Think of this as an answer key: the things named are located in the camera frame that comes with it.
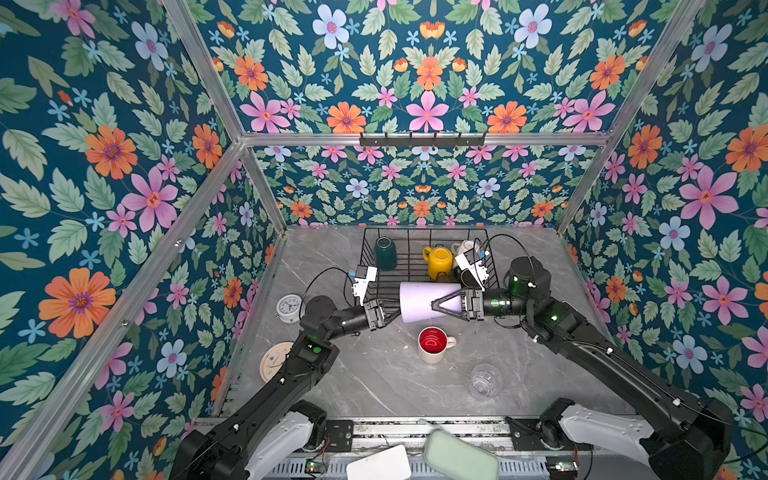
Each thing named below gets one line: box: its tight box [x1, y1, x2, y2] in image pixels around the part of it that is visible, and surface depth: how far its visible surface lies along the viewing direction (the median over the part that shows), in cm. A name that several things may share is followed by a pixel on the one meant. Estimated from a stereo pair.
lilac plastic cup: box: [399, 282, 462, 323], surface depth 60 cm
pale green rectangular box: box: [422, 429, 500, 480], surface depth 70 cm
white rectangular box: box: [346, 444, 412, 480], surface depth 67 cm
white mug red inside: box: [417, 326, 457, 364], surface depth 86 cm
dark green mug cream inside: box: [375, 236, 397, 271], surface depth 101 cm
